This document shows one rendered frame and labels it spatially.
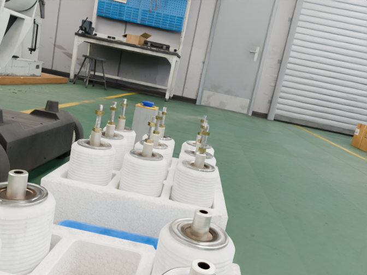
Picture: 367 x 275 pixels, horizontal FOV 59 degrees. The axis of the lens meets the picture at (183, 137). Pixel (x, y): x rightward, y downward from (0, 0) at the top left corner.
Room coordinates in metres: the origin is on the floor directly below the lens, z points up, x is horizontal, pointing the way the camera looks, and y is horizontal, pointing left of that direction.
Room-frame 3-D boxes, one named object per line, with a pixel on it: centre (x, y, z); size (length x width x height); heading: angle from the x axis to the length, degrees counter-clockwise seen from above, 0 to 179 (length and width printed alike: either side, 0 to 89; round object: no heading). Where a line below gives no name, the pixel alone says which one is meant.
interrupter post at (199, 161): (0.70, -0.05, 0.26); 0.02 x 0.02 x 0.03
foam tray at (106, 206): (0.82, 0.07, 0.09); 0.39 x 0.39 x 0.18; 89
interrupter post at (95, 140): (0.70, 0.19, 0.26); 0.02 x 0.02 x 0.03
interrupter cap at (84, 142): (0.70, 0.19, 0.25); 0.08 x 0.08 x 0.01
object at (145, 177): (0.70, 0.07, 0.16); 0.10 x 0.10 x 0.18
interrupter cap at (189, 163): (0.70, -0.05, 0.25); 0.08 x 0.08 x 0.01
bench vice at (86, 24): (5.11, 1.77, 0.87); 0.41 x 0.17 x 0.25; 178
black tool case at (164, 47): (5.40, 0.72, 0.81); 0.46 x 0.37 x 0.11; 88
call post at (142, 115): (1.11, 0.14, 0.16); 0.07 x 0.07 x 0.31; 89
